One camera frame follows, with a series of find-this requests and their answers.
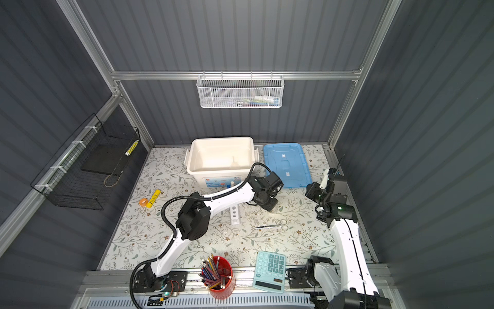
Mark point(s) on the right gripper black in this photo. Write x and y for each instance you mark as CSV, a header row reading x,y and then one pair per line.
x,y
312,191

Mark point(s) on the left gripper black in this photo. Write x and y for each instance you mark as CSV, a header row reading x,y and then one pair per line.
x,y
270,207

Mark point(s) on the metal scissors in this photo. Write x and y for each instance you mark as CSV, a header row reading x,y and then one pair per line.
x,y
281,224

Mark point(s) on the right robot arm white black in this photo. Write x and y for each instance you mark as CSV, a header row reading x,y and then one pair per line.
x,y
351,285

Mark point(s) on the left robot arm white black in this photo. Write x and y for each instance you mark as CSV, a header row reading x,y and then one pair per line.
x,y
189,218

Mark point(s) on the blue plastic bin lid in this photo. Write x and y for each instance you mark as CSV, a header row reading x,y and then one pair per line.
x,y
288,161

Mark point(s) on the white test tube rack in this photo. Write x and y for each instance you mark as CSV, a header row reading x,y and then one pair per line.
x,y
234,215

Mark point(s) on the white plastic storage bin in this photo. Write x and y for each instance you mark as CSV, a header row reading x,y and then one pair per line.
x,y
208,160

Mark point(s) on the mint green calculator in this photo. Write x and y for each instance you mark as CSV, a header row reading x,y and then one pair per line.
x,y
269,274

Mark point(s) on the red pencil cup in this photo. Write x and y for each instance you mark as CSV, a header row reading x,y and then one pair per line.
x,y
218,277

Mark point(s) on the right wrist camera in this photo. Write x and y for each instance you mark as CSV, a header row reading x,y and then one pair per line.
x,y
324,182

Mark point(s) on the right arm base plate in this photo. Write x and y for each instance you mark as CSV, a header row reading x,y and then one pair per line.
x,y
302,277

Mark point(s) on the white wire wall basket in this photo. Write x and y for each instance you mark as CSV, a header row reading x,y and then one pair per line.
x,y
250,93

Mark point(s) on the white slotted cable duct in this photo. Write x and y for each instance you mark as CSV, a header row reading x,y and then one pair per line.
x,y
252,300

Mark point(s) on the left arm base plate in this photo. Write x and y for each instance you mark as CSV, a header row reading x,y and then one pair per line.
x,y
170,280

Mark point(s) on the black wire side basket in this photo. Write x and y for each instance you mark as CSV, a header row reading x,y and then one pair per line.
x,y
85,175

